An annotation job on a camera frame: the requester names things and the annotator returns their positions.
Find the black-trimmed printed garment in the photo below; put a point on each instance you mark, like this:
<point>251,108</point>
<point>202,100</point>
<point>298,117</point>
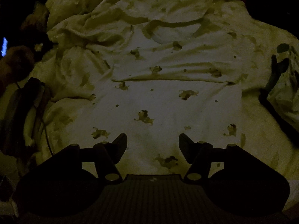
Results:
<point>282,93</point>

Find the wrinkled pale bed sheet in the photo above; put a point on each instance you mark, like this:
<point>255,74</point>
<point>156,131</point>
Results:
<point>259,144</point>

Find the dark cloth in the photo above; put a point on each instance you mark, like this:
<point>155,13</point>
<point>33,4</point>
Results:
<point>16,121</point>

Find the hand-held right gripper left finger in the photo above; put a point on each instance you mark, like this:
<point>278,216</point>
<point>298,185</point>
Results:
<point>120,144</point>

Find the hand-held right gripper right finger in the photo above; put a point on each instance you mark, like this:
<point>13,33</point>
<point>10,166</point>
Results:
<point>185,144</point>

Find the white printed small garment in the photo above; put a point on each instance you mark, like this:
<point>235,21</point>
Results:
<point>163,98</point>

